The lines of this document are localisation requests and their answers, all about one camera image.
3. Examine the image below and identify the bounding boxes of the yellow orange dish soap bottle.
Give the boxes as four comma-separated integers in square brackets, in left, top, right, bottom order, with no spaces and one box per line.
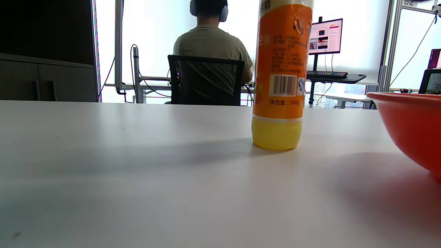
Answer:
[252,0,314,151]

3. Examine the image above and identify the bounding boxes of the orange plastic bowl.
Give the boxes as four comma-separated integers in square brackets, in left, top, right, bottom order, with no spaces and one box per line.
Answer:
[366,92,441,179]

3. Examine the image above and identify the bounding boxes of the black mesh office chair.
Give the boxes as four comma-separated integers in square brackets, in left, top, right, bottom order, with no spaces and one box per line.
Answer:
[165,54,246,106]

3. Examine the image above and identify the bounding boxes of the grey headphones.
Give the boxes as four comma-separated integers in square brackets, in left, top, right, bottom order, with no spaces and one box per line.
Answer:
[189,0,229,23]

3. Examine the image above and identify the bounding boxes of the black keyboard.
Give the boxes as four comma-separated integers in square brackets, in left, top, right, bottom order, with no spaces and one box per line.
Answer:
[306,70,348,79]

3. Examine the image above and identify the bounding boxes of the pink bordered computer monitor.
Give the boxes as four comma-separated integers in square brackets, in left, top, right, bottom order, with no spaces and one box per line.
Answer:
[308,18,343,55]

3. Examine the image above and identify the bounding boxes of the black monitor stand desk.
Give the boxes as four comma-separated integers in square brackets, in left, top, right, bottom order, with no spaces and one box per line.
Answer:
[305,17,367,105]

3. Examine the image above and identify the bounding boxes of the dark wooden cabinet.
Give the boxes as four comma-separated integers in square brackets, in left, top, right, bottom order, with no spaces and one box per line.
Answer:
[0,0,100,102]

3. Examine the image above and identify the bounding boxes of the aluminium frame post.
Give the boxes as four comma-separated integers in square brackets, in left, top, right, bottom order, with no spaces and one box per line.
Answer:
[377,0,404,93]

